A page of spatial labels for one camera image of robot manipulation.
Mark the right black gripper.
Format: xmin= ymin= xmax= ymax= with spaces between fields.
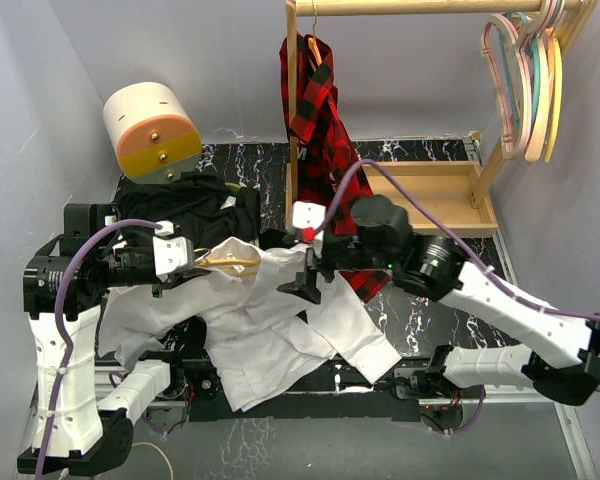
xmin=276 ymin=230 xmax=396 ymax=304

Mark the thin natural wooden hanger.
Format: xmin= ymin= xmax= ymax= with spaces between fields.
xmin=194 ymin=248 xmax=260 ymax=278

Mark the white button-up shirt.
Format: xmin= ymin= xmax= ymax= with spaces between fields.
xmin=98 ymin=238 xmax=401 ymax=411

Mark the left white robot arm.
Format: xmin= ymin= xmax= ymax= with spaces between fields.
xmin=17 ymin=204 xmax=208 ymax=479

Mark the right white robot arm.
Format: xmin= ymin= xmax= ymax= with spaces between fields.
xmin=278 ymin=195 xmax=600 ymax=406

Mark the red black plaid shirt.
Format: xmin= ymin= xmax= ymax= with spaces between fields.
xmin=279 ymin=33 xmax=389 ymax=303

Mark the orange wooden hanger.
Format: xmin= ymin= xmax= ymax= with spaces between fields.
xmin=308 ymin=0 xmax=322 ymax=71

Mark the natural wide wooden hanger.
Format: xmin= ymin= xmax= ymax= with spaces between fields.
xmin=513 ymin=1 xmax=567 ymax=164

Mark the teal wooden hanger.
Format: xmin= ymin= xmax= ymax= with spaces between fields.
xmin=499 ymin=0 xmax=566 ymax=146

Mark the yellow wooden hanger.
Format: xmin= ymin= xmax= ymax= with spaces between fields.
xmin=543 ymin=0 xmax=599 ymax=164

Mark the black garment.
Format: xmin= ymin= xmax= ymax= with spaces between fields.
xmin=114 ymin=172 xmax=261 ymax=248

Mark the cream cylinder with coloured lid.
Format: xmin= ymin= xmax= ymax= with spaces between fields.
xmin=103 ymin=82 xmax=202 ymax=184

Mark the wooden clothes rack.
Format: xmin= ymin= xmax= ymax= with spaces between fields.
xmin=285 ymin=1 xmax=581 ymax=238

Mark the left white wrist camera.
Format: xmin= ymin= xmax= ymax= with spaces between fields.
xmin=152 ymin=221 xmax=195 ymax=282

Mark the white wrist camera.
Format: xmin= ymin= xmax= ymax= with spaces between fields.
xmin=152 ymin=221 xmax=195 ymax=282
xmin=287 ymin=201 xmax=326 ymax=257

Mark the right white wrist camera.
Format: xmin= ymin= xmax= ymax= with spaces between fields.
xmin=287 ymin=201 xmax=326 ymax=257

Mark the aluminium table frame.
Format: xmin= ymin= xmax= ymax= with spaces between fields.
xmin=12 ymin=139 xmax=599 ymax=480

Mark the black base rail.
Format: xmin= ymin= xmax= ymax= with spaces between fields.
xmin=124 ymin=357 xmax=486 ymax=426

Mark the cream thin cable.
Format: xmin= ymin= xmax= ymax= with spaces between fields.
xmin=129 ymin=440 xmax=175 ymax=480

